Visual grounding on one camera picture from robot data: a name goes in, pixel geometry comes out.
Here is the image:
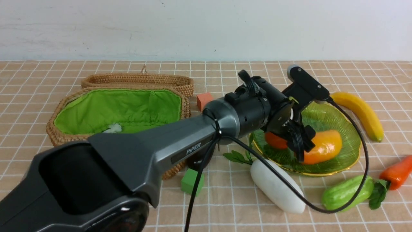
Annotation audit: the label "woven wicker basket lid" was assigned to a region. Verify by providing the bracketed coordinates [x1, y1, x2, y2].
[81, 65, 194, 97]

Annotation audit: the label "orange carrot green leaves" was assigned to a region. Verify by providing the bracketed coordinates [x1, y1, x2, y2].
[369, 155, 412, 210]

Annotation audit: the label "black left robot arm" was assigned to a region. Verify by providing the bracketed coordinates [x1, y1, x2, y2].
[1, 77, 305, 232]

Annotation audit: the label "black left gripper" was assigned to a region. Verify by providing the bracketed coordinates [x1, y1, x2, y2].
[265, 97, 315, 162]

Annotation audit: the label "orange persimmon green leaf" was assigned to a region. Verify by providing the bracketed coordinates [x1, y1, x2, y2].
[264, 132, 287, 150]

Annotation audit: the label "white radish green leaves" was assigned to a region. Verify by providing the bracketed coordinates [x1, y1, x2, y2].
[223, 142, 306, 214]

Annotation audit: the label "green foam cube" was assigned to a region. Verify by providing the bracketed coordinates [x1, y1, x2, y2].
[181, 168, 204, 197]

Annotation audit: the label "green glass leaf plate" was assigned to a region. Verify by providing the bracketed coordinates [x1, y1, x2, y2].
[249, 103, 362, 177]

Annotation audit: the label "woven wicker basket green lining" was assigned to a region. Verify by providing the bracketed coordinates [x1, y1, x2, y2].
[46, 86, 191, 180]

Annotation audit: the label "beige checkered tablecloth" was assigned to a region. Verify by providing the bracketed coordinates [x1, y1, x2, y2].
[0, 60, 412, 232]

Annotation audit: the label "orange foam cube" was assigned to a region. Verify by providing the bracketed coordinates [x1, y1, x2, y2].
[197, 92, 213, 112]

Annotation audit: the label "yellow banana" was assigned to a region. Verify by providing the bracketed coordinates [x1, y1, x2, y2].
[331, 92, 384, 142]

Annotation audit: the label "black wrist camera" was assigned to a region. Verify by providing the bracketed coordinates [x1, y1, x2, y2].
[282, 65, 330, 108]

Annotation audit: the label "orange yellow mango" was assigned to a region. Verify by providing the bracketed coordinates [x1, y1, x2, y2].
[303, 130, 343, 165]

